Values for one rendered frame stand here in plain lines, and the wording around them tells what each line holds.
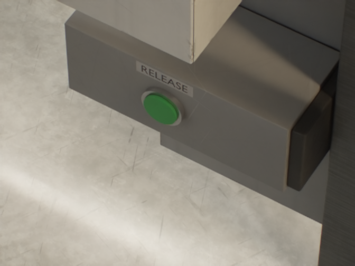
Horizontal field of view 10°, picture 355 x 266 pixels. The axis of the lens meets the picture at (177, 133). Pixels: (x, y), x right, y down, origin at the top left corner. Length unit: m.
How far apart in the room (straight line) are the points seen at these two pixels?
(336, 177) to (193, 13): 0.32
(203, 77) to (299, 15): 0.09
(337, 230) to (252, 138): 0.15
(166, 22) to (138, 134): 1.65
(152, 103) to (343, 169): 0.16
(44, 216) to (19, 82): 0.25
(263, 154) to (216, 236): 1.33
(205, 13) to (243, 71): 0.21
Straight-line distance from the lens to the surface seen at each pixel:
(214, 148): 1.50
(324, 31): 1.47
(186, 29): 1.25
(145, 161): 2.87
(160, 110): 1.48
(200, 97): 1.46
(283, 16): 1.48
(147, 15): 1.26
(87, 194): 2.84
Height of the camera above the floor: 2.32
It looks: 53 degrees down
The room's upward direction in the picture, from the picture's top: straight up
